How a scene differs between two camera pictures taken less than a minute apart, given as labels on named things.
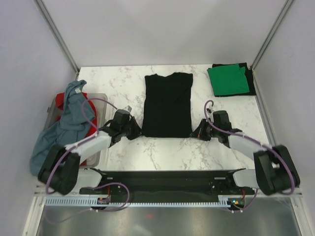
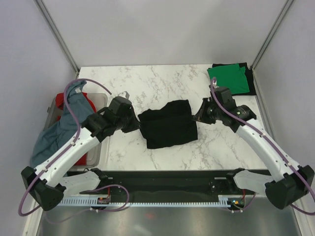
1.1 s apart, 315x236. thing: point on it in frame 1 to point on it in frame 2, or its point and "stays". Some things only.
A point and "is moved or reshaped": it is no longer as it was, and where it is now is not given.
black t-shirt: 168,105 is moved or reshaped
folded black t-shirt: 249,77 stays
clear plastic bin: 101,101 stays
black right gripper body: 206,131 to 209,113
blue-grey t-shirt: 77,113 stays
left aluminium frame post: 54,29 stays
